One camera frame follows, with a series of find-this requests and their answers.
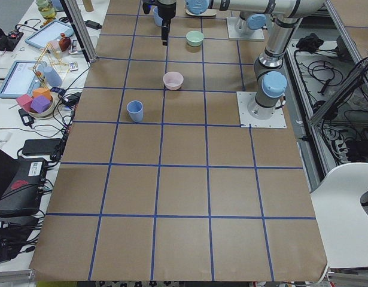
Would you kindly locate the black cloth bundle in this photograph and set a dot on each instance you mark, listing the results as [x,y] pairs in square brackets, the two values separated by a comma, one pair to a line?
[310,43]

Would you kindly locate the aluminium frame post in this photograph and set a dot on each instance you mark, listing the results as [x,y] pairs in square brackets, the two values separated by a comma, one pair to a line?
[76,20]

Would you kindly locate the blue cylinder block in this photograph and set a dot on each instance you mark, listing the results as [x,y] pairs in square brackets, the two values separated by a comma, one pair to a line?
[52,77]

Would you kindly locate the purple foam block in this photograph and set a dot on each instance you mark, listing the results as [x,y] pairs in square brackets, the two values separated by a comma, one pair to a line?
[40,104]

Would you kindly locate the white chair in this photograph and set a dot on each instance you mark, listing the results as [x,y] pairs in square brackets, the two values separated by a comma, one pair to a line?
[342,221]

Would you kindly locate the blue cup on table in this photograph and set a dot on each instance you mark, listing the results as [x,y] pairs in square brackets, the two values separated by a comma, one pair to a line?
[135,111]

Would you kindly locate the pink foam block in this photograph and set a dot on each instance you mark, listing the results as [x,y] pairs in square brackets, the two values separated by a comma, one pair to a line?
[25,102]

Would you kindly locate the wooden stick structure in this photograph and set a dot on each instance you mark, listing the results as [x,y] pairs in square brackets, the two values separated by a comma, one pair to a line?
[50,56]

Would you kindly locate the front white base plate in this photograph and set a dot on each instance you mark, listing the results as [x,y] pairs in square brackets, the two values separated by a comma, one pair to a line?
[255,116]

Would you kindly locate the front blue-cased tablet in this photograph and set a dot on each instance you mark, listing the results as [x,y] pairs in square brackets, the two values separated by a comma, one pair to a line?
[20,80]

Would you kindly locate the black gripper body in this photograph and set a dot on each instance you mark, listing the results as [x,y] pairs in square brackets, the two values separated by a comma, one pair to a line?
[166,12]

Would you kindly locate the blue-cased tablet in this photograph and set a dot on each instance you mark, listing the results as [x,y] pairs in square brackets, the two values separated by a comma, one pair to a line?
[49,32]
[20,80]

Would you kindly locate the rear blue-cased tablet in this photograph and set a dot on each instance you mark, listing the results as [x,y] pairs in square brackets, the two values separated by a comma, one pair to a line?
[49,32]

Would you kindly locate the wooden bowl with blocks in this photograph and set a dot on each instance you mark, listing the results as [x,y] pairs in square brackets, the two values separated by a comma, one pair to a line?
[45,114]

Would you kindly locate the blue cup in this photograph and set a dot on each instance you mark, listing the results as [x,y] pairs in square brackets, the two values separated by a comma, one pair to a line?
[135,111]
[157,19]

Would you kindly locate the pink bowl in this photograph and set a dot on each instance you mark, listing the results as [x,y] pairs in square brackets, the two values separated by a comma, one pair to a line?
[173,80]

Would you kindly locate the brown glass bottle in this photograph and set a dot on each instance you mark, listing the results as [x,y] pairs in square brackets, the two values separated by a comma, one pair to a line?
[64,42]

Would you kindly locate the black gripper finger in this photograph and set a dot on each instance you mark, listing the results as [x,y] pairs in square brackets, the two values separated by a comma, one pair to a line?
[165,29]

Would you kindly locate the brown paper table mat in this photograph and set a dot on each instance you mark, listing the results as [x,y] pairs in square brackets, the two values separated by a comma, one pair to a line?
[187,193]

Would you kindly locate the black electronics box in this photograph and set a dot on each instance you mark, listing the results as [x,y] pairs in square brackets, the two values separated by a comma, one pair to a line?
[20,186]

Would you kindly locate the green bowl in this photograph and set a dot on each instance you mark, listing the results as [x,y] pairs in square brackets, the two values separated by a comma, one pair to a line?
[194,38]

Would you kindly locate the rear white base plate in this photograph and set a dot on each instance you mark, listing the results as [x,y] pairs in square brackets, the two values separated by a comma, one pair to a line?
[233,34]

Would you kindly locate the black power adapter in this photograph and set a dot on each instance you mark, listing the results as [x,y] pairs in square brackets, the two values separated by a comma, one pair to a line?
[34,147]

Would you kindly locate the rear grey robot arm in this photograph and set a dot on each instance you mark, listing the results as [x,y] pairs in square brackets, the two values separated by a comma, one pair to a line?
[250,22]

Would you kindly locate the front grey robot arm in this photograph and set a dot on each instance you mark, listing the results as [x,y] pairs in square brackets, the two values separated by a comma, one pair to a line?
[271,83]

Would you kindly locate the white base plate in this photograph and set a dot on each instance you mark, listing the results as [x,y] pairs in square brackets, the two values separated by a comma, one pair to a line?
[255,116]
[233,34]

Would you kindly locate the orange foam block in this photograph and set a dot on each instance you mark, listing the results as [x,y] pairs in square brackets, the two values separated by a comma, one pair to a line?
[42,92]

